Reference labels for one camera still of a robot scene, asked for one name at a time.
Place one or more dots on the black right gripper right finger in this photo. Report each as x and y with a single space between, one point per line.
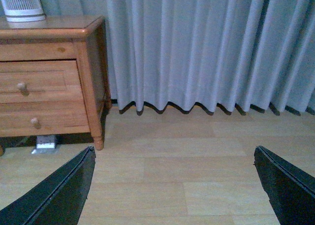
291 191

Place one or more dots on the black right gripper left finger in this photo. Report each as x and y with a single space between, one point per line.
58 199

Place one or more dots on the drawer wooden knob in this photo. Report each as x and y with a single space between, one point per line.
35 122
22 87

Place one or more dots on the white floor power socket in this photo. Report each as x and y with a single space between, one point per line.
45 144

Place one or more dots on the wooden nightstand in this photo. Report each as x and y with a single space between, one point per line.
65 38

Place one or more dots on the grey curtain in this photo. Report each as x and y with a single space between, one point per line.
230 52

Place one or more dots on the white cylindrical air purifier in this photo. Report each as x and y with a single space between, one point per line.
23 10

